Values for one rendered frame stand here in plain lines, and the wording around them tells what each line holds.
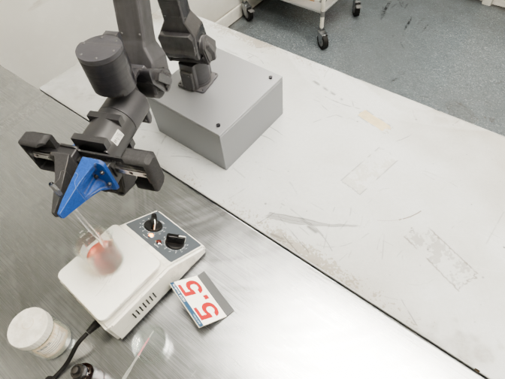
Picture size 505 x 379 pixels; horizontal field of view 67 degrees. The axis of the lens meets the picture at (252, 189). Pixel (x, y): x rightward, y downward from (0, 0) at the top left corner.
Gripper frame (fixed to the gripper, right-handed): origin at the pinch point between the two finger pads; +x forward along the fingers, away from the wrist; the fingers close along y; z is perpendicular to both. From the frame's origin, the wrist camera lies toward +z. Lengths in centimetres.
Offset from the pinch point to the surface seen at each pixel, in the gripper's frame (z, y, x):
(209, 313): 23.4, -15.2, 4.1
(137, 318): 22.9, -4.4, 7.8
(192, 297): 22.9, -11.9, 2.5
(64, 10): 53, 103, -119
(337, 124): 26, -29, -43
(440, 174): 26, -51, -34
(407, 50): 118, -59, -207
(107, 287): 16.8, -0.7, 5.8
